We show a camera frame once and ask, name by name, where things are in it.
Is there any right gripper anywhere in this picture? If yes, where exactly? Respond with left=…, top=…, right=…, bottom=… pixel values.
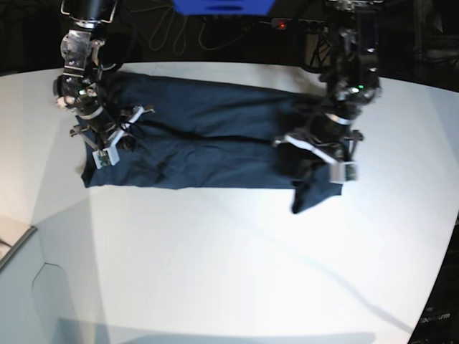
left=69, top=103, right=155, bottom=151

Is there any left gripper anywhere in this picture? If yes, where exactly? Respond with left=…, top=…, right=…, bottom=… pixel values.
left=273, top=110, right=363, bottom=165

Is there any navy blue t-shirt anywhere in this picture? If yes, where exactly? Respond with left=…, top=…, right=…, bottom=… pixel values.
left=82, top=72, right=342, bottom=214

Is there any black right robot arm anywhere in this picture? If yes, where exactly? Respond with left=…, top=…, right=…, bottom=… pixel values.
left=54, top=1, right=138, bottom=155

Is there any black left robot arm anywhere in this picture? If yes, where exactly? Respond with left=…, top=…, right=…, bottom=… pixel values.
left=273, top=1, right=382, bottom=168

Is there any blue plastic bin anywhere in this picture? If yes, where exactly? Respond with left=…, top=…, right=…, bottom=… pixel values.
left=173, top=0, right=275, bottom=16

